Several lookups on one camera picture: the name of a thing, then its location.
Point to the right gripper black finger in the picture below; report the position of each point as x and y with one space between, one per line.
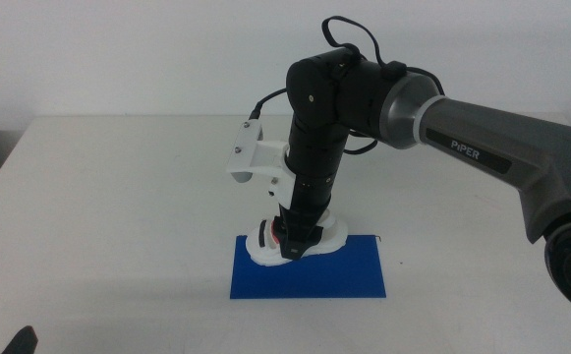
296 243

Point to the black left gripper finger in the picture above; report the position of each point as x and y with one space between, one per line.
23 343

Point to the white plastic object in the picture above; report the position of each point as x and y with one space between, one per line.
331 238

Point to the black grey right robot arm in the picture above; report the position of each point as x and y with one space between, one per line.
486 142

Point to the blue rectangular mat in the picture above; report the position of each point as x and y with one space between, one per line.
314 280

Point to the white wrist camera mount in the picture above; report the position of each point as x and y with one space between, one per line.
260 155

